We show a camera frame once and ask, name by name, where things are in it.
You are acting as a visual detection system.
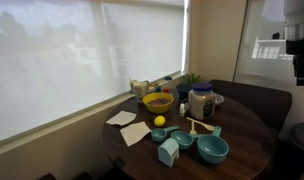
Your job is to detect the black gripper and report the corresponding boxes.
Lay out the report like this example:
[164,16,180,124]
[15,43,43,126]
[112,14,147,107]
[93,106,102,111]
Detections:
[285,38,304,87]

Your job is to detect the blue round jar lid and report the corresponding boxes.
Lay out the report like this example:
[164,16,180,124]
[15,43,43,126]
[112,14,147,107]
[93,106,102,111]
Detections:
[191,82,214,93]

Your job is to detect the clear plastic jar with grains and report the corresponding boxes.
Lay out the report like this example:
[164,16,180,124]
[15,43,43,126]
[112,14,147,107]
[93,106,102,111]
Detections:
[187,89,217,121]

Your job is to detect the dark brown bench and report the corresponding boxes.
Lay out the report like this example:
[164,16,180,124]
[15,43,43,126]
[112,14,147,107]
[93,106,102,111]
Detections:
[208,79,293,134]

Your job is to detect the dark round stool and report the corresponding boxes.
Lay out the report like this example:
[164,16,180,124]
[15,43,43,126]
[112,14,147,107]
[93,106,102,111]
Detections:
[289,120,304,158]

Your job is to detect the green potted plant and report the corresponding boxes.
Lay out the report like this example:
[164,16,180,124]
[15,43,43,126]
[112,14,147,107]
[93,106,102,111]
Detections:
[180,72,206,85]

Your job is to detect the large teal measuring cup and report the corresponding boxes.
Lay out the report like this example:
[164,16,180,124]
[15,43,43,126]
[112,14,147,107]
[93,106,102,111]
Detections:
[196,125,230,165]

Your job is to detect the small white bottle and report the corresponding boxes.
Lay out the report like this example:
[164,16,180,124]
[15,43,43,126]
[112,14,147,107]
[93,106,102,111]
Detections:
[178,102,190,118]

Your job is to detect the medium teal measuring cup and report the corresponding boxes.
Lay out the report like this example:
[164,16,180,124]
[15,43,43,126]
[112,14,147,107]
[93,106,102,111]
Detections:
[170,129,205,151]

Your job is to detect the multicoloured beads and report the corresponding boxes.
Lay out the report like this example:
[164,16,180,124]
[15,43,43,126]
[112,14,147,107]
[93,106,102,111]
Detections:
[146,97,172,107]

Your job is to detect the yellow plastic bowl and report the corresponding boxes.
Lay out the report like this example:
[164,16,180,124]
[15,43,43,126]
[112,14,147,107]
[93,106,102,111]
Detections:
[142,92,175,114]

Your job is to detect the yellow ball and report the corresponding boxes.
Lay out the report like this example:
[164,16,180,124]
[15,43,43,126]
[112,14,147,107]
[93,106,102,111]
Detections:
[153,115,166,127]

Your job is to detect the toy milk carton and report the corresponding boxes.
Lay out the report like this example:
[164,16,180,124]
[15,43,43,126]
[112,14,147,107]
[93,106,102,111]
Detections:
[157,137,180,168]

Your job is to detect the small teal measuring cup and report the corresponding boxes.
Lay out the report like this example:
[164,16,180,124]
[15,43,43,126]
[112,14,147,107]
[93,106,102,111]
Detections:
[150,125,180,144]

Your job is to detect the glass measuring cup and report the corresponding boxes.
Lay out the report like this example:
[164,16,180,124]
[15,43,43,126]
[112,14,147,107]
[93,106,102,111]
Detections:
[129,78,150,103]

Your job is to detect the large white paper piece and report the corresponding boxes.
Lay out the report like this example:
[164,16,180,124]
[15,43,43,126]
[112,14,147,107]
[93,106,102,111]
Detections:
[119,121,152,147]

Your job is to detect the small white paper piece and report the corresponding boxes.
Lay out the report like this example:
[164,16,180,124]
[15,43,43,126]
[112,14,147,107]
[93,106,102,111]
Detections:
[106,110,138,127]

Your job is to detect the dark wooden chair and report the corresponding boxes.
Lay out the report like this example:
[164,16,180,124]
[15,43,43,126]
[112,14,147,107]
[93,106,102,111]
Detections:
[103,155,136,180]

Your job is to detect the white roller window blind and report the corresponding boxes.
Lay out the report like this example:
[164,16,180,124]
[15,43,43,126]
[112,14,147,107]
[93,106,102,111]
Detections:
[0,0,187,145]

